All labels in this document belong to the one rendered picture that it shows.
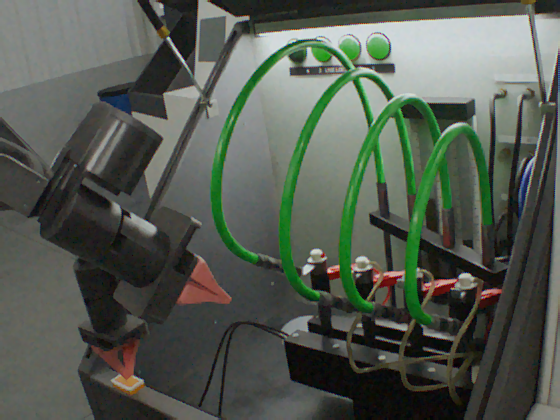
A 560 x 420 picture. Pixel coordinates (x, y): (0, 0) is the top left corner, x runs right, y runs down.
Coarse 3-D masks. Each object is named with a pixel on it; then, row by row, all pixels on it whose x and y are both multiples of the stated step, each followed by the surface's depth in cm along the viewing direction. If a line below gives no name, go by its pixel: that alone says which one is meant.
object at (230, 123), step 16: (288, 48) 84; (304, 48) 88; (320, 48) 90; (336, 48) 93; (272, 64) 82; (352, 64) 96; (256, 80) 80; (352, 80) 98; (240, 96) 79; (240, 112) 79; (368, 112) 101; (224, 128) 78; (368, 128) 103; (224, 144) 77; (224, 160) 77; (224, 224) 78; (224, 240) 79; (240, 256) 82; (256, 256) 84
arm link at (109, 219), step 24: (72, 168) 52; (72, 192) 51; (96, 192) 53; (120, 192) 54; (48, 216) 51; (72, 216) 50; (96, 216) 51; (120, 216) 54; (48, 240) 51; (72, 240) 51; (96, 240) 52; (120, 240) 54
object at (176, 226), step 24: (168, 216) 59; (144, 240) 55; (168, 240) 57; (96, 264) 54; (120, 264) 54; (144, 264) 55; (168, 264) 56; (120, 288) 60; (144, 288) 57; (144, 312) 55
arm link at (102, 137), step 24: (96, 120) 52; (120, 120) 52; (72, 144) 51; (96, 144) 52; (120, 144) 51; (144, 144) 52; (0, 168) 48; (24, 168) 48; (96, 168) 51; (120, 168) 52; (144, 168) 54; (0, 192) 48; (24, 192) 49; (48, 192) 53
